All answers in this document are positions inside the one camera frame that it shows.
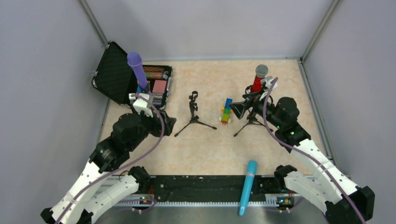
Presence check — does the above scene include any black tripod stand with shockmount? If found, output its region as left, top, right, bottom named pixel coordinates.
left=228, top=85, right=269, bottom=137

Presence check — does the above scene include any teal microphone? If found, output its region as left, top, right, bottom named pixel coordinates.
left=238, top=160, right=257, bottom=216

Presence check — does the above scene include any red card deck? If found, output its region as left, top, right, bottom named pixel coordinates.
left=152, top=80, right=167, bottom=94

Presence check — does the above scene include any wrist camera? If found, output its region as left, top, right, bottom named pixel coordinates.
left=128, top=93, right=153, bottom=117
left=259, top=76, right=274, bottom=100

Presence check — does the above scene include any black poker chip case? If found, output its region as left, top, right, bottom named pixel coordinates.
left=91, top=41, right=173, bottom=110

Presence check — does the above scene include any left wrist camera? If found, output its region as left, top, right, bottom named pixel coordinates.
left=128, top=93, right=153, bottom=117

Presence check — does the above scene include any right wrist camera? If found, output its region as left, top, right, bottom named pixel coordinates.
left=259, top=76, right=274, bottom=100

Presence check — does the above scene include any toy brick car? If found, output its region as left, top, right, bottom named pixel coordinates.
left=219, top=98, right=233, bottom=125

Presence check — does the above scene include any purple microphone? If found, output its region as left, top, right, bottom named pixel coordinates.
left=127, top=51, right=151, bottom=94

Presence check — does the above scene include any red glitter microphone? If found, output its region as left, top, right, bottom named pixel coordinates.
left=251, top=64, right=269, bottom=92

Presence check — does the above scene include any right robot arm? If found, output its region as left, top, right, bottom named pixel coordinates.
left=228, top=95, right=375, bottom=224

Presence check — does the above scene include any black tripod stand with clip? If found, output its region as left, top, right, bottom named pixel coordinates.
left=174, top=91, right=217, bottom=137

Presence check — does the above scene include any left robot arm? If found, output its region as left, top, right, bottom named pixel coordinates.
left=41, top=111, right=177, bottom=224

